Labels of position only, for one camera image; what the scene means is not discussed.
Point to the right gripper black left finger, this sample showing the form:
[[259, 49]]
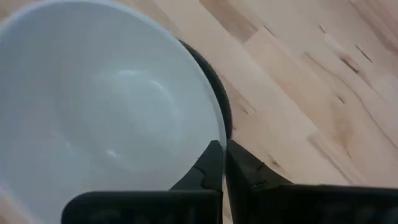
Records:
[[199, 205]]

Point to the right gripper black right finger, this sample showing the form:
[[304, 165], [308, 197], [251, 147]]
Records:
[[280, 205]]

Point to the black bowl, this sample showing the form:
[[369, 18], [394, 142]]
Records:
[[221, 93]]

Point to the white bowl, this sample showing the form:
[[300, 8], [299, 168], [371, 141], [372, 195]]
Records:
[[93, 93]]

